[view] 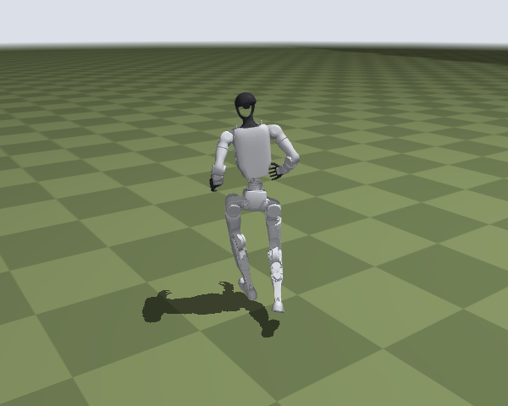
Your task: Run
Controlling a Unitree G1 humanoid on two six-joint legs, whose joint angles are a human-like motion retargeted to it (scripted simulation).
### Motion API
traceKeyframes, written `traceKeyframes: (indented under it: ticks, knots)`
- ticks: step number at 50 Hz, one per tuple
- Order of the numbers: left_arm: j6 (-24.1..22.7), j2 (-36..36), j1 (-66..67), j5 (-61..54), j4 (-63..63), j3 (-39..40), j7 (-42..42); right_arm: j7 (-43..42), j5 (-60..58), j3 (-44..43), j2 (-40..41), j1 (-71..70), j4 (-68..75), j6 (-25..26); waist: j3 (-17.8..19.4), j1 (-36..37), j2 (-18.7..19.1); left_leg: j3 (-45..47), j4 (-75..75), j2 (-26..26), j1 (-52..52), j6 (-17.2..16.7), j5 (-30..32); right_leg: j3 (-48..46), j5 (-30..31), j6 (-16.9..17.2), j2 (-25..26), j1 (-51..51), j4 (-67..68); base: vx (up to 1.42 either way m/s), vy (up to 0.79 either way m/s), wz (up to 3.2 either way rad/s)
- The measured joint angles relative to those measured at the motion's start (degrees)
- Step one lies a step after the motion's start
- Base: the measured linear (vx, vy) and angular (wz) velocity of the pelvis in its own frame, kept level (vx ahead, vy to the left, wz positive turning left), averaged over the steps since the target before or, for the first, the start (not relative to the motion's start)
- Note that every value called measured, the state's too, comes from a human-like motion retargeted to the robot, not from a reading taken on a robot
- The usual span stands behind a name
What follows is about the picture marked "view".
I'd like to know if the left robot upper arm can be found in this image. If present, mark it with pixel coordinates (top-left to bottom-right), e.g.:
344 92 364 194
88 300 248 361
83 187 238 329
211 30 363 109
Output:
213 130 234 176

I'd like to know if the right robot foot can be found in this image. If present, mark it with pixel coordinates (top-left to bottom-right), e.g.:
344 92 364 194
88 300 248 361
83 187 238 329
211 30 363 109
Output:
272 299 284 313

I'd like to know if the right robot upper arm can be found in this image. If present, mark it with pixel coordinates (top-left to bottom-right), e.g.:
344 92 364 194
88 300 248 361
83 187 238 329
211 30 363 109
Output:
267 124 300 166

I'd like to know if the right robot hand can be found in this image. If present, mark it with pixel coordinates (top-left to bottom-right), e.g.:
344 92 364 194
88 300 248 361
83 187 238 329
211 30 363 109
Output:
269 162 283 180

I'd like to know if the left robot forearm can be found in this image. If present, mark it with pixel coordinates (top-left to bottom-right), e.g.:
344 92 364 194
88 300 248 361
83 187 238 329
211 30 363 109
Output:
212 164 224 185

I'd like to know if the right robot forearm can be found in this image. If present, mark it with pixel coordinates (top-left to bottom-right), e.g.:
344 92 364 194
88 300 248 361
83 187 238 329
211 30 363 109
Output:
276 153 298 175

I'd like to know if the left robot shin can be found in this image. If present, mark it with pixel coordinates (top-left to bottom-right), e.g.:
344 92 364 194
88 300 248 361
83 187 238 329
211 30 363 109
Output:
230 237 253 290

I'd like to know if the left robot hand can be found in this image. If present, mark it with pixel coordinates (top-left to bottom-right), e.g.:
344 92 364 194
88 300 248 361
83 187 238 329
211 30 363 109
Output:
209 174 222 192

